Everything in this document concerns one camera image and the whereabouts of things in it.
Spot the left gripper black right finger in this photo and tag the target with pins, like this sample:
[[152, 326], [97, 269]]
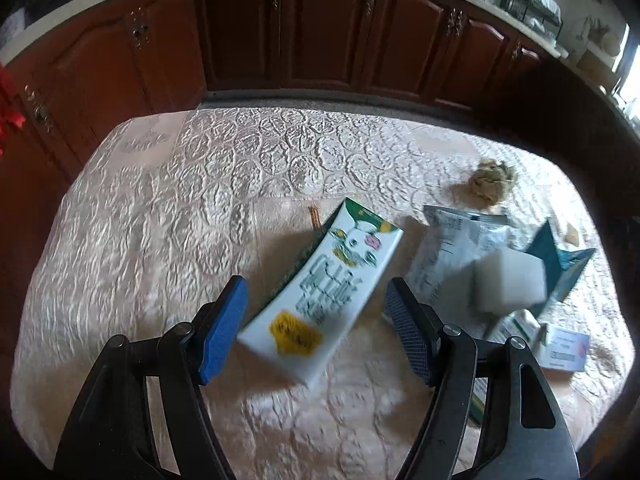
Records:
[[523, 434]]

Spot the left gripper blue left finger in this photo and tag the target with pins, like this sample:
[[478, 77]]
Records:
[[109, 433]]

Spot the white blue box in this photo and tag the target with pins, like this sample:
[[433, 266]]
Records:
[[559, 349]]

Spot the white sponge block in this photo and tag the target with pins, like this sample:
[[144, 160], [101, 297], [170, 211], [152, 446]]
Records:
[[507, 280]]

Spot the blue snack bag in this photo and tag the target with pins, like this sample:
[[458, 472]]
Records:
[[562, 268]]

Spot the clear plastic bag green item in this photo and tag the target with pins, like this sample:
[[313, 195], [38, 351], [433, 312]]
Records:
[[441, 272]]

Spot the white green milk carton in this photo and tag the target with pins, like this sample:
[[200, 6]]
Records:
[[301, 327]]

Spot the brown paper ball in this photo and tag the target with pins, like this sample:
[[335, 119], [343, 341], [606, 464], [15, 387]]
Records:
[[492, 181]]

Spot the white green medicine box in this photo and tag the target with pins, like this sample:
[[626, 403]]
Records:
[[519, 323]]

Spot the pink embossed tablecloth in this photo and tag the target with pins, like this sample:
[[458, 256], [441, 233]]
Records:
[[169, 207]]

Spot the red tassel ornament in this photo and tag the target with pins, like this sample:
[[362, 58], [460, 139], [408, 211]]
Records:
[[11, 118]]

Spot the black dish rack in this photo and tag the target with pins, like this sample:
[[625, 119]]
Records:
[[543, 16]]

